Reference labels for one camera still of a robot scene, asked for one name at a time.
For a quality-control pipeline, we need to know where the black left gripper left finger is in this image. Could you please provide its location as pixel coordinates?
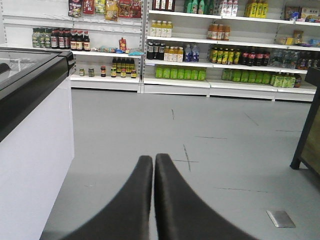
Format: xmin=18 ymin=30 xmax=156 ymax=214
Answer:
xmin=61 ymin=155 xmax=153 ymax=240

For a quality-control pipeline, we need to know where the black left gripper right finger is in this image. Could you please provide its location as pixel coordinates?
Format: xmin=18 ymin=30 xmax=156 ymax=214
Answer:
xmin=154 ymin=153 xmax=254 ymax=240

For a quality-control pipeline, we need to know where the metal floor plate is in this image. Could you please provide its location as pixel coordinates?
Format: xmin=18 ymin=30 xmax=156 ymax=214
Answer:
xmin=266 ymin=210 xmax=296 ymax=228

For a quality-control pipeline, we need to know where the white chest freezer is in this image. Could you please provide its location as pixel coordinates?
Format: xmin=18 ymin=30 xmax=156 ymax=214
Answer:
xmin=0 ymin=47 xmax=75 ymax=240

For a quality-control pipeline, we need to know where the black wood fruit display table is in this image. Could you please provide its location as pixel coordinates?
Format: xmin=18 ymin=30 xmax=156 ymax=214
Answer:
xmin=290 ymin=67 xmax=320 ymax=176

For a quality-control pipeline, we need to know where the white supermarket shelf unit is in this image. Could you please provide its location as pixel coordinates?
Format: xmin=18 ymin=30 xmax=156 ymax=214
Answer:
xmin=0 ymin=0 xmax=320 ymax=102

